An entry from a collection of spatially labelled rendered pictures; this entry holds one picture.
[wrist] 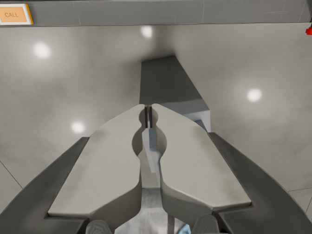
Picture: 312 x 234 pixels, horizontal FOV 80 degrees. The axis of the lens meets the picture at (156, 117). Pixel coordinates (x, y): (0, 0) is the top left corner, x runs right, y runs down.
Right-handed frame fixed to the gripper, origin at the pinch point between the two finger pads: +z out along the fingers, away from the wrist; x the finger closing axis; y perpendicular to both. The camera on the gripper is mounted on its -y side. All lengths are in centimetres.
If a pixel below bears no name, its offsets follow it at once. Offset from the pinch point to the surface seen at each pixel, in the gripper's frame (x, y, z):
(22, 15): -20.3, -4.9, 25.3
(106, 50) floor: -26, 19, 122
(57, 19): -15.2, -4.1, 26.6
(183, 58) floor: 26, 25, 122
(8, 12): -22.4, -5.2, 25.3
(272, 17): 23.3, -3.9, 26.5
